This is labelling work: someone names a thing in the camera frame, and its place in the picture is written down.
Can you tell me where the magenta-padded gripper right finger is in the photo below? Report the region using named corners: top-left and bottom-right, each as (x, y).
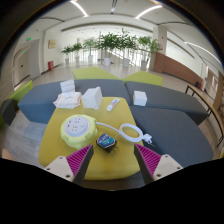
top-left (133, 143), bottom-right (184, 185)

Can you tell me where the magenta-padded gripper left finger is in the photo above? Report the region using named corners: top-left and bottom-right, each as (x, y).
top-left (44, 144), bottom-right (95, 187)

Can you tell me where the round yellow-green power strip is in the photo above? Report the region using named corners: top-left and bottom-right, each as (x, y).
top-left (59, 113), bottom-right (99, 150)

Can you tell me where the wide grey upholstered seat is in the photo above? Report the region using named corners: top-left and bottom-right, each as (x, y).
top-left (129, 105), bottom-right (214, 168)

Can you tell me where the small white cube box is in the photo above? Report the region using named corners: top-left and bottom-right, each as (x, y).
top-left (132, 90), bottom-right (148, 107)

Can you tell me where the clear-wrapped tissue pack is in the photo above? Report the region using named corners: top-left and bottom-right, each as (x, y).
top-left (53, 91), bottom-right (83, 110)

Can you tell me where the large white box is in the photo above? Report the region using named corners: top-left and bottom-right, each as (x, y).
top-left (81, 86), bottom-right (104, 111)

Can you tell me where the white tube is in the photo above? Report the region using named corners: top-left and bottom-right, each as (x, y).
top-left (106, 97), bottom-right (121, 112)

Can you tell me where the person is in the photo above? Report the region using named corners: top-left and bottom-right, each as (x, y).
top-left (1, 148), bottom-right (17, 162)

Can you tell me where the long grey upholstered seat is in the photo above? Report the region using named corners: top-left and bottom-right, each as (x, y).
top-left (17, 78), bottom-right (132, 125)

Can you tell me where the stack of white tissue packs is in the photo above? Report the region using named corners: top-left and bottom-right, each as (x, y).
top-left (59, 79), bottom-right (76, 94)

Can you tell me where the wooden bench with black legs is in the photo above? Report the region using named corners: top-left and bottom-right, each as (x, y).
top-left (185, 83), bottom-right (224, 148)

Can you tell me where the lime green upholstered seat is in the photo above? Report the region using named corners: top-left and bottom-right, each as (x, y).
top-left (72, 66), bottom-right (121, 81)
top-left (122, 70), bottom-right (164, 87)

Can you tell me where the dark grey block seat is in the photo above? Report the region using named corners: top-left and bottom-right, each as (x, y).
top-left (0, 98), bottom-right (17, 127)

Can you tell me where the lime green bench seat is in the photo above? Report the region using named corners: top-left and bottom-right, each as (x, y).
top-left (8, 79), bottom-right (34, 104)

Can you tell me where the wooden shelf unit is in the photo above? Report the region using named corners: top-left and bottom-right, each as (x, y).
top-left (213, 71), bottom-right (224, 111)

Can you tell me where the group of potted plants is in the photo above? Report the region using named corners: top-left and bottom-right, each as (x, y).
top-left (61, 28), bottom-right (163, 71)

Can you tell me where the group of ceiling strip lights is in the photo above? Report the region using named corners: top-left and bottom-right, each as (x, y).
top-left (69, 0), bottom-right (223, 66)

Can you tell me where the white power cable with plug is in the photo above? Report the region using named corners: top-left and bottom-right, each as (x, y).
top-left (95, 121), bottom-right (154, 146)

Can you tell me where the framed wall picture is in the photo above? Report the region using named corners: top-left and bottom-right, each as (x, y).
top-left (47, 39), bottom-right (57, 50)

